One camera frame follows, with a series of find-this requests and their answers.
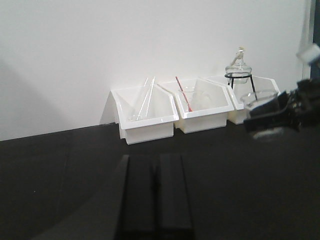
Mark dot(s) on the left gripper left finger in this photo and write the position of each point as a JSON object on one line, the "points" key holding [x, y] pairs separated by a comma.
{"points": [[137, 213]]}

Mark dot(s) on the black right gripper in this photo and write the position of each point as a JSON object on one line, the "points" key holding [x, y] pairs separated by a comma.
{"points": [[299, 109]]}

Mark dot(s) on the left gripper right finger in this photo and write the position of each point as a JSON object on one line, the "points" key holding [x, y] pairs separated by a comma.
{"points": [[173, 216]]}

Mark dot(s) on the clear glass beaker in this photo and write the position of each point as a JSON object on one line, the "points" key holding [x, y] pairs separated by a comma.
{"points": [[260, 106]]}

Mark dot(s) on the small glass beaker in bin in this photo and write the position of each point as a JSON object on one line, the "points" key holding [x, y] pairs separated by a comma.
{"points": [[191, 96]]}

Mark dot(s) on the right white plastic bin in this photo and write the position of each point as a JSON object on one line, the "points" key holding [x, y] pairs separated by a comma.
{"points": [[242, 95]]}

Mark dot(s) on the white plastic bin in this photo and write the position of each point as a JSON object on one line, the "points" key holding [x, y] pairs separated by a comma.
{"points": [[159, 122], [242, 95], [212, 105]]}

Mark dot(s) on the glass alcohol lamp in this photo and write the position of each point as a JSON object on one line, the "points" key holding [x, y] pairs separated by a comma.
{"points": [[238, 65]]}

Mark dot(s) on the middle white plastic bin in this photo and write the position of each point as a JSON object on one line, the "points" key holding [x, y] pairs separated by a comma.
{"points": [[212, 105]]}

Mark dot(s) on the left white plastic bin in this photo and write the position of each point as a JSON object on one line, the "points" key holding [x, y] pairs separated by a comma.
{"points": [[159, 122]]}

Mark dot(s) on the black wire tripod stand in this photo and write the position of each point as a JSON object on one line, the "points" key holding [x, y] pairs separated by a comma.
{"points": [[240, 78]]}

